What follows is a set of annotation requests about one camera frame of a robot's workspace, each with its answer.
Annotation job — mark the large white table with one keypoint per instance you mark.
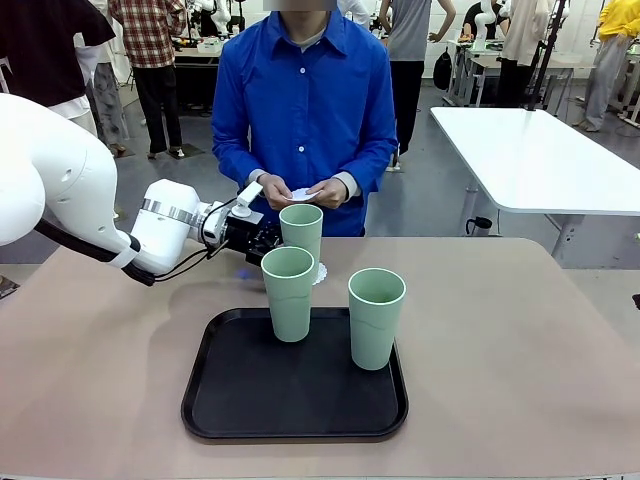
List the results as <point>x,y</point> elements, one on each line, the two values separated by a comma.
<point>525,160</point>

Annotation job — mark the person in grey patterned trousers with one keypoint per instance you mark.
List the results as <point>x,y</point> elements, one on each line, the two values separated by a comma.
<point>105,100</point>

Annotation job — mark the tall pale green cup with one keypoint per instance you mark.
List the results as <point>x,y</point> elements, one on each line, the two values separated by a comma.
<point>305,230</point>
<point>290,310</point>
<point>372,335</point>

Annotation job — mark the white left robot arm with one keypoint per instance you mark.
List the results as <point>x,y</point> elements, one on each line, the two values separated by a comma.
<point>60,175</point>

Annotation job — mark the person in yellow top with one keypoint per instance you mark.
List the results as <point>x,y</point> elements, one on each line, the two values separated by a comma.
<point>620,20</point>

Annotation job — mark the person in plaid shirt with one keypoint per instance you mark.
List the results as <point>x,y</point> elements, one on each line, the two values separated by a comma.
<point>150,30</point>

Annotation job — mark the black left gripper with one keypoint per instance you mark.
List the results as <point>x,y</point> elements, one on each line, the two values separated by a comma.
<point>242,232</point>

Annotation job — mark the person's right forearm blue sleeve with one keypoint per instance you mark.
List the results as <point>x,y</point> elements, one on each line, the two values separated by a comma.
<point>235,165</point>

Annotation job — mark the person in grey shirt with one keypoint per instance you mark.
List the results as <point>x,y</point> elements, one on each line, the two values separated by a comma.
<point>407,30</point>

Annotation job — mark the person's left forearm blue sleeve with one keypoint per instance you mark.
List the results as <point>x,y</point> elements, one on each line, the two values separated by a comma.
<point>372,167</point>

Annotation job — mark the black tripod pole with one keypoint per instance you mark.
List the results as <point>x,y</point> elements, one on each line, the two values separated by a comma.
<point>545,55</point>

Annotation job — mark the person's left hand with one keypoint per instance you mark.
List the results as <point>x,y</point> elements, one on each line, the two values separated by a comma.
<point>332,192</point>

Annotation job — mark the person in blue shirt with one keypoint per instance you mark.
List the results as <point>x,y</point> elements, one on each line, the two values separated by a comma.
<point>305,125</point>

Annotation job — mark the person in beige coat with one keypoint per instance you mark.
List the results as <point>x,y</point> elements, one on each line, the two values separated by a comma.
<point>522,30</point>

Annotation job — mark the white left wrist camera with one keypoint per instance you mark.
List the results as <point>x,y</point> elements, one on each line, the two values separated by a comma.
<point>250,192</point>

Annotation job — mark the small white background robot arm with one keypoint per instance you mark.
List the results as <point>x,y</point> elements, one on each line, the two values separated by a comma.
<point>482,25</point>

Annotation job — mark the black hanging bag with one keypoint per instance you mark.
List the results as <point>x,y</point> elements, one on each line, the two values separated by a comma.
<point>442,70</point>

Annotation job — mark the black plastic serving tray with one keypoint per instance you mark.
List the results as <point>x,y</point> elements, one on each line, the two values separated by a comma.
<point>300,400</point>

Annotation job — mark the person's right hand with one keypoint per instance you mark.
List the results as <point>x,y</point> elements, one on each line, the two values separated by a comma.
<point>272,192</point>

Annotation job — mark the person in black top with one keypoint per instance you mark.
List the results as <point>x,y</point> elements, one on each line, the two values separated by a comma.
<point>45,45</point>

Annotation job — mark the white paper doily coaster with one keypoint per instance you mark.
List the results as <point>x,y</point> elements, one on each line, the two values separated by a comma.
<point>301,195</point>
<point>320,274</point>

